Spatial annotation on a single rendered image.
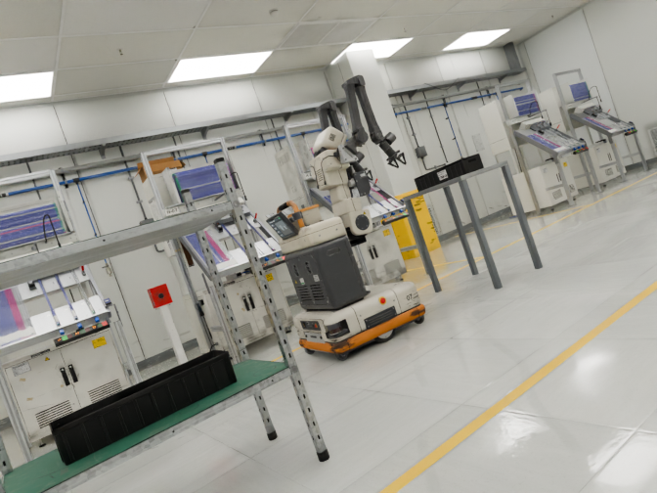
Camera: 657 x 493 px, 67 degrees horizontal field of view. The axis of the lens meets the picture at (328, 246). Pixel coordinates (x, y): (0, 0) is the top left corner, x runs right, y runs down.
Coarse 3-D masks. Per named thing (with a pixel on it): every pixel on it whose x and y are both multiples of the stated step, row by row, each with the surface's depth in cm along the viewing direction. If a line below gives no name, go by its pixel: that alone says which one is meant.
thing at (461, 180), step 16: (464, 176) 332; (448, 192) 408; (464, 192) 332; (512, 192) 349; (416, 224) 391; (480, 224) 333; (528, 224) 351; (464, 240) 410; (480, 240) 333; (528, 240) 351; (432, 272) 392; (496, 272) 334; (496, 288) 335
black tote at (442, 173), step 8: (464, 160) 342; (472, 160) 345; (480, 160) 348; (440, 168) 362; (448, 168) 355; (456, 168) 348; (464, 168) 341; (472, 168) 344; (480, 168) 347; (424, 176) 380; (432, 176) 372; (440, 176) 365; (448, 176) 358; (456, 176) 351; (416, 184) 391; (424, 184) 383; (432, 184) 375
